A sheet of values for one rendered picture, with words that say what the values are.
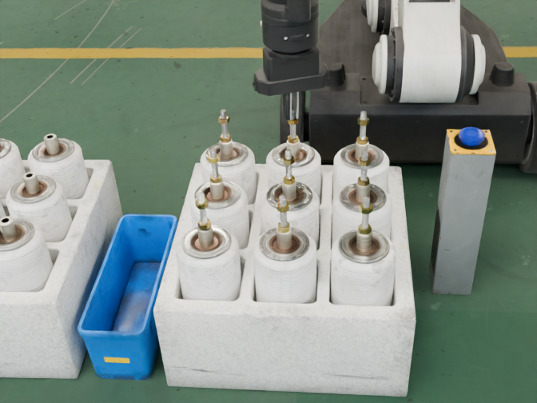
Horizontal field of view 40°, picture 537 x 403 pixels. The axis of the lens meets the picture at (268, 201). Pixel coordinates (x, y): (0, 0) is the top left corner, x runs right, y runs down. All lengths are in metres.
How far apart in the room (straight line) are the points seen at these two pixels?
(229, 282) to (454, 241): 0.42
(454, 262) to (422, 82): 0.33
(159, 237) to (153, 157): 0.39
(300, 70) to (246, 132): 0.67
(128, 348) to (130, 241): 0.29
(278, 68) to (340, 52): 0.66
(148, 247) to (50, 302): 0.32
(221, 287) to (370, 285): 0.22
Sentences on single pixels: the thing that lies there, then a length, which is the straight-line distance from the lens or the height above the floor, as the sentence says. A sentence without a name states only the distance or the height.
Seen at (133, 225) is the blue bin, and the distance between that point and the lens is 1.41.
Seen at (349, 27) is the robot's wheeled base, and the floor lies 0.17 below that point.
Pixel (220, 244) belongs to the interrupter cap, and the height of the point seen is 0.25.
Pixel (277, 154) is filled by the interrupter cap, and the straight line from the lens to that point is 1.28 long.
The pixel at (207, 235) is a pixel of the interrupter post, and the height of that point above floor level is 0.27.
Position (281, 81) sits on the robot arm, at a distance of 1.17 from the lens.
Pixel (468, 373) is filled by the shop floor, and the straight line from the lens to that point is 1.28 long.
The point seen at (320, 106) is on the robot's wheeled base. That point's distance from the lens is 1.55.
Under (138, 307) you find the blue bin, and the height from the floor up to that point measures 0.00.
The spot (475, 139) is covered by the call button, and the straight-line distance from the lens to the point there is 1.21.
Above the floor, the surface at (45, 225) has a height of 0.21.
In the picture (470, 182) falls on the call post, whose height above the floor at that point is 0.26.
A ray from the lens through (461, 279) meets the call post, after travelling 1.37.
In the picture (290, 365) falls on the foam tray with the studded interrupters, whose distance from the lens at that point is 1.18.
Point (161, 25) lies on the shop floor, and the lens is 2.43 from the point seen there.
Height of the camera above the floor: 0.97
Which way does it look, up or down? 38 degrees down
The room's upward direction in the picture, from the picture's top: 3 degrees counter-clockwise
